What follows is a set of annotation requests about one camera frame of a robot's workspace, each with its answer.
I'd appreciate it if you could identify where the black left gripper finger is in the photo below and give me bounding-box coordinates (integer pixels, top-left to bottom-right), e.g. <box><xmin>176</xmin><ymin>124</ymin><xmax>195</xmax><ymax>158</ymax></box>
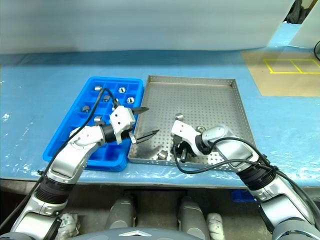
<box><xmin>132</xmin><ymin>106</ymin><xmax>150</xmax><ymax>116</ymax></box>
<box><xmin>135</xmin><ymin>129</ymin><xmax>160</xmax><ymax>144</ymax></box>

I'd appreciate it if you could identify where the black looped cable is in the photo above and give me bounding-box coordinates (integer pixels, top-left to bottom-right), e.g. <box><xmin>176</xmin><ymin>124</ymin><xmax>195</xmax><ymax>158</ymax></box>
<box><xmin>313</xmin><ymin>39</ymin><xmax>320</xmax><ymax>61</ymax></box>

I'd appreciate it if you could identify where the grey robot torso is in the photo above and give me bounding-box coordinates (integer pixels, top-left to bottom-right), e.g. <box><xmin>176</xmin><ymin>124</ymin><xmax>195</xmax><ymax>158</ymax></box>
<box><xmin>77</xmin><ymin>226</ymin><xmax>201</xmax><ymax>240</ymax></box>

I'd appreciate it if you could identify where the white rounded object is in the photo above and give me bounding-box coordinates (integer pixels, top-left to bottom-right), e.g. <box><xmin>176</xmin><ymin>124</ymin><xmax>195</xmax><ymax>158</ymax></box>
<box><xmin>59</xmin><ymin>212</ymin><xmax>81</xmax><ymax>236</ymax></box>
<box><xmin>206</xmin><ymin>212</ymin><xmax>224</xmax><ymax>238</ymax></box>

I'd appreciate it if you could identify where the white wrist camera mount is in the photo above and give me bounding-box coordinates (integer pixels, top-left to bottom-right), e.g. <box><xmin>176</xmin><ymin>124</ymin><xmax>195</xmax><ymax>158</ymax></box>
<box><xmin>170</xmin><ymin>119</ymin><xmax>201</xmax><ymax>157</ymax></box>
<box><xmin>109</xmin><ymin>105</ymin><xmax>137</xmax><ymax>145</ymax></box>

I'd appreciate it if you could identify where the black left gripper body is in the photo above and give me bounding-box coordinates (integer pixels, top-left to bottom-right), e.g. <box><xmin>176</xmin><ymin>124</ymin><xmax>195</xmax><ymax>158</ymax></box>
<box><xmin>122</xmin><ymin>122</ymin><xmax>138</xmax><ymax>144</ymax></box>

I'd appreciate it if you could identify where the black fabric bundle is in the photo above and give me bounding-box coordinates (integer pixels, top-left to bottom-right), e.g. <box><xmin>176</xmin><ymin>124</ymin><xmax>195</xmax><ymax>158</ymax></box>
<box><xmin>284</xmin><ymin>0</ymin><xmax>312</xmax><ymax>25</ymax></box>

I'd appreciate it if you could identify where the dark grey rounded shape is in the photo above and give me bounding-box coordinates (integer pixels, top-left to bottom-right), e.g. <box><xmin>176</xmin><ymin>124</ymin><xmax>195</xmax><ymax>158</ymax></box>
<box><xmin>108</xmin><ymin>194</ymin><xmax>137</xmax><ymax>230</ymax></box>
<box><xmin>177</xmin><ymin>196</ymin><xmax>210</xmax><ymax>238</ymax></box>

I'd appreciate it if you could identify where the small white board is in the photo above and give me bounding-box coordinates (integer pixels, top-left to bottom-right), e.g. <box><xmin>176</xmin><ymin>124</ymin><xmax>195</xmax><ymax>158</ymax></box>
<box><xmin>288</xmin><ymin>0</ymin><xmax>320</xmax><ymax>50</ymax></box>

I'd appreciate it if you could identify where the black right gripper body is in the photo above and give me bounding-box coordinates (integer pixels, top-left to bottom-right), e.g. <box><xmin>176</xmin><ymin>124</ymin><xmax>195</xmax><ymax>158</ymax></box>
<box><xmin>173</xmin><ymin>134</ymin><xmax>193</xmax><ymax>151</ymax></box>

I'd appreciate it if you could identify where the perforated metal tray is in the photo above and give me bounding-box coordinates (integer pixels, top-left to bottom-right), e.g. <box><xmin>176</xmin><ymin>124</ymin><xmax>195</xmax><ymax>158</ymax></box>
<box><xmin>127</xmin><ymin>74</ymin><xmax>257</xmax><ymax>174</ymax></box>

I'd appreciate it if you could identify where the blue crate under table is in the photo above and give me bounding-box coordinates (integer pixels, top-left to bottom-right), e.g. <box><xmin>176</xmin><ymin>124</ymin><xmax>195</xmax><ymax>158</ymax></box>
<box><xmin>231</xmin><ymin>189</ymin><xmax>256</xmax><ymax>203</ymax></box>

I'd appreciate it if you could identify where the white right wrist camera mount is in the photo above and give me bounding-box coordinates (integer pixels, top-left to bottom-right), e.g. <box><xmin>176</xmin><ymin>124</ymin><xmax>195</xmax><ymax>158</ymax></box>
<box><xmin>170</xmin><ymin>119</ymin><xmax>201</xmax><ymax>157</ymax></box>

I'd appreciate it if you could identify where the blue compartment tray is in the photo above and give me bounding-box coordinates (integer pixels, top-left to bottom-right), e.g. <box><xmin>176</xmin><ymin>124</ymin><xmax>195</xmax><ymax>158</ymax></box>
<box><xmin>42</xmin><ymin>76</ymin><xmax>145</xmax><ymax>173</ymax></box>

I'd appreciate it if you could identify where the brown table mat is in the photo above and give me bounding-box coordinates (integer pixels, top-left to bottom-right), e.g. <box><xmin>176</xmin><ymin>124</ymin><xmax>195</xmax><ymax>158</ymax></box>
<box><xmin>241</xmin><ymin>51</ymin><xmax>320</xmax><ymax>97</ymax></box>

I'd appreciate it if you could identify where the large white foam board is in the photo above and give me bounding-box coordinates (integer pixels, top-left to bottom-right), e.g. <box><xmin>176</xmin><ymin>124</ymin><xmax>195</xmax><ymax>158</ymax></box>
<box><xmin>0</xmin><ymin>0</ymin><xmax>297</xmax><ymax>55</ymax></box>

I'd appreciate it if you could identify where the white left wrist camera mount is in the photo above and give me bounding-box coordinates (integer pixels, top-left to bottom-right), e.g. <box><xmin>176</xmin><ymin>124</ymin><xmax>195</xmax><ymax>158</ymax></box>
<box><xmin>109</xmin><ymin>105</ymin><xmax>137</xmax><ymax>145</ymax></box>

